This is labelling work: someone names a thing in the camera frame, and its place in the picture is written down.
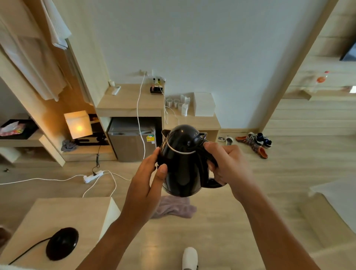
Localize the person's right hand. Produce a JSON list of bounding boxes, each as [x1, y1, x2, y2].
[[204, 141, 255, 193]]

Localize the person's left hand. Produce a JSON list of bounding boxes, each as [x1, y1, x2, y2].
[[121, 147, 168, 223]]

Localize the black electric kettle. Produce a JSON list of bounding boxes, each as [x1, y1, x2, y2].
[[157, 124, 227, 198]]

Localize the person's left forearm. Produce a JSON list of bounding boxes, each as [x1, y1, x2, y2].
[[76, 206, 146, 270]]

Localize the person's right forearm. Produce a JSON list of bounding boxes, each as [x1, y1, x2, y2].
[[230, 178, 321, 270]]

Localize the light wooden side cabinet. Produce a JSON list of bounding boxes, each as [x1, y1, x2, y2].
[[162, 107, 222, 143]]

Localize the pink towel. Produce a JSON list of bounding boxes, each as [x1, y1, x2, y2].
[[151, 195, 197, 220]]

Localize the white tissue box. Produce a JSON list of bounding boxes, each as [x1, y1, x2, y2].
[[193, 92, 216, 117]]

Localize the grey mini fridge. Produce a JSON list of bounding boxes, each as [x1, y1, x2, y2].
[[107, 118, 157, 163]]

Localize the dark white striped sneakers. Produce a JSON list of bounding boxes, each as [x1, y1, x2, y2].
[[248, 132, 273, 149]]

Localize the white power strip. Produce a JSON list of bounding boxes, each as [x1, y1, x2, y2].
[[83, 170, 104, 184]]

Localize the light wooden desk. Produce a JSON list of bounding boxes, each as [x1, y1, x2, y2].
[[96, 83, 165, 118]]

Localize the white slipper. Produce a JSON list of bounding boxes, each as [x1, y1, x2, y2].
[[182, 247, 199, 270]]

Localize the glowing square table lamp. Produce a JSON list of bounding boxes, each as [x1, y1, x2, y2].
[[64, 110, 93, 140]]

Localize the grey crumpled cloth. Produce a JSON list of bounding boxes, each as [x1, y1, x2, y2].
[[61, 139, 77, 152]]

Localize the light wooden low table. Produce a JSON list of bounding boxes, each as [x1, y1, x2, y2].
[[0, 197, 122, 270]]

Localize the black round kettle base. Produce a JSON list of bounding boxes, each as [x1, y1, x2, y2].
[[46, 227, 79, 261]]

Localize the clear bottle orange cap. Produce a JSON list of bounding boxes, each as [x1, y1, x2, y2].
[[314, 71, 330, 93]]

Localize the white bed sheet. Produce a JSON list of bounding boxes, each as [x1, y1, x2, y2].
[[308, 178, 356, 235]]

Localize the black tray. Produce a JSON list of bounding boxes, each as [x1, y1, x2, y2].
[[0, 119, 39, 140]]

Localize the colourful snack packets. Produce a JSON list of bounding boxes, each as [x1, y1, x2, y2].
[[0, 121, 27, 137]]

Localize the black television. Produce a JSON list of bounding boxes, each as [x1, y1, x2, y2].
[[339, 41, 356, 62]]

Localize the hanging white robe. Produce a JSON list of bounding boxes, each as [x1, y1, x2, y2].
[[0, 12, 68, 102]]

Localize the hanging white towel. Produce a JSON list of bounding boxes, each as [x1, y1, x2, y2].
[[41, 0, 72, 51]]

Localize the long white cable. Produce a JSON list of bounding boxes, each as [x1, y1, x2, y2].
[[82, 72, 147, 198]]

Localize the black lamp cable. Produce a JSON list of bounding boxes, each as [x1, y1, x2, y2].
[[92, 145, 101, 176]]

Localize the wooden wall shelf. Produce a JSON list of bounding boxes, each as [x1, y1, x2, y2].
[[282, 90, 312, 101]]

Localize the black kettle base cable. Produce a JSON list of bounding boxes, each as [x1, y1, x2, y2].
[[8, 237, 51, 265]]

